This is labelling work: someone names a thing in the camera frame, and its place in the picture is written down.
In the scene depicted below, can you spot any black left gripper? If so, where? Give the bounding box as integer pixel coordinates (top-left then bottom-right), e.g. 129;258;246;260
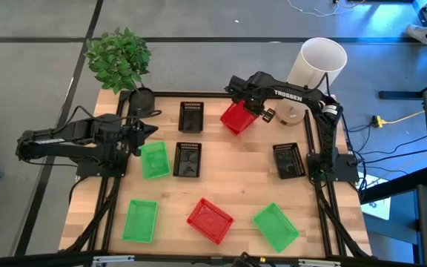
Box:
121;118;159;144

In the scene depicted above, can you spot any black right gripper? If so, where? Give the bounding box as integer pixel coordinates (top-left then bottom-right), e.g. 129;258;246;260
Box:
235;88;267;116

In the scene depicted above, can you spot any red plastic mesh basket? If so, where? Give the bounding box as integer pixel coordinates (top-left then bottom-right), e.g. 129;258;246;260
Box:
219;99;259;136
186;197;235;245

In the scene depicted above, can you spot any green plastic mesh basket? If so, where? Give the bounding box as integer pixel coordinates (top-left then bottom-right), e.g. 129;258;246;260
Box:
122;199;159;244
139;140;172;181
252;202;300;254

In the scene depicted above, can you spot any black plastic mesh basket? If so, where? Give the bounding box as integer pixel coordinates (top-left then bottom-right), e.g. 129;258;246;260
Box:
172;142;202;178
272;142;307;180
178;101;205;134

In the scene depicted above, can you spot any black plant pot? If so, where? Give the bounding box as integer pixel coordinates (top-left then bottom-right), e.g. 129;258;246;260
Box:
128;87;156;116

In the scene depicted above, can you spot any green artificial plant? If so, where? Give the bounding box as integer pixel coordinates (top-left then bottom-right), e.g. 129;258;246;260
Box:
84;26;152;96

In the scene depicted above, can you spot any black desk foot bar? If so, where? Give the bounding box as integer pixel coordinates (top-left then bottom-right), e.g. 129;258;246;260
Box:
379;79;427;100

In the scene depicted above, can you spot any white paper sheet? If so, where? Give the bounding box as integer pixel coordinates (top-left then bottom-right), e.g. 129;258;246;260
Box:
361;174;392;222

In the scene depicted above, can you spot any black diagonal beam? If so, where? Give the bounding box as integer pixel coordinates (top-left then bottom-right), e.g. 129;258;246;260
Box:
360;166;427;204

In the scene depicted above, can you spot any black bottom rig bar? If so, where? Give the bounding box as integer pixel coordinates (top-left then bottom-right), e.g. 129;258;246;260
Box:
0;250;427;267

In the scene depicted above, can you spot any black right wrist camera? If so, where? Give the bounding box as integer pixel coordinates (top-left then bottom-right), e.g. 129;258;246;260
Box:
260;107;277;124

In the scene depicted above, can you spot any black left camera cable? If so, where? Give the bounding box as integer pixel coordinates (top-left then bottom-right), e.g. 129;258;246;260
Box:
122;109;162;123

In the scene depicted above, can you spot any black camera cable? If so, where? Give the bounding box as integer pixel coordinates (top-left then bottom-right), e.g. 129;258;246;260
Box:
122;109;162;123
309;72;331;98

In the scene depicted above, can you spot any black aluminium table frame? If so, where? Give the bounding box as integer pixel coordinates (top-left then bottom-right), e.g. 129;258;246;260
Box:
61;90;372;260

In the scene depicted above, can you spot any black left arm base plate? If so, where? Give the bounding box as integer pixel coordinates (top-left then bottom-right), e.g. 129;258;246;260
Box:
75;150;129;178

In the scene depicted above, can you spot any black right camera cable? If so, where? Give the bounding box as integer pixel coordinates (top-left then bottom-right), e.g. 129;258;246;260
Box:
309;72;331;98

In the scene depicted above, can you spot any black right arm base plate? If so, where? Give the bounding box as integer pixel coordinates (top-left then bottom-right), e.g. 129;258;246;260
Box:
305;152;360;183

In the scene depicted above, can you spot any thin white floor cable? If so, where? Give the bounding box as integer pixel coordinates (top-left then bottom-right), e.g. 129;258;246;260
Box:
285;0;366;18

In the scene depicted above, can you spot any yellow power cord plug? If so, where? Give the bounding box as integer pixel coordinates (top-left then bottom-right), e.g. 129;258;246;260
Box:
371;110;426;128

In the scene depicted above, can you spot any silver metal bracket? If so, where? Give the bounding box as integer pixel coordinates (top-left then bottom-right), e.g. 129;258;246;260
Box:
297;258;342;267
92;254;136;265

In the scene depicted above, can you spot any black floor cable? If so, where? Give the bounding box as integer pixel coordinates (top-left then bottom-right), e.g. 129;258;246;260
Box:
357;135;427;156
363;148;427;165

